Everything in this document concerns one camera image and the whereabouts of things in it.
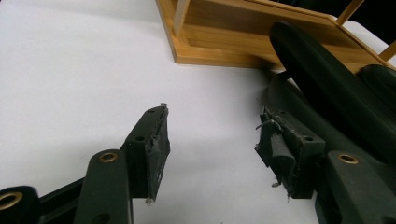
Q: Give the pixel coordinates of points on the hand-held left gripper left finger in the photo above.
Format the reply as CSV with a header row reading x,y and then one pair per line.
x,y
154,152

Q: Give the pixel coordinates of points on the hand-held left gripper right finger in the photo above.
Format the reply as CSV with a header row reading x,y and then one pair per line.
x,y
289,146

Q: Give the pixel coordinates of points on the black slipper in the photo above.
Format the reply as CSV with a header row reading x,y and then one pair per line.
x,y
323,81
381,82

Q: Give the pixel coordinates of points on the wooden shelf rack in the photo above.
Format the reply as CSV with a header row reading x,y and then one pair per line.
x,y
224,40

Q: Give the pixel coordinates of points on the white table sheet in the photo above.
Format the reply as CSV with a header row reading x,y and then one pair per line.
x,y
68,81

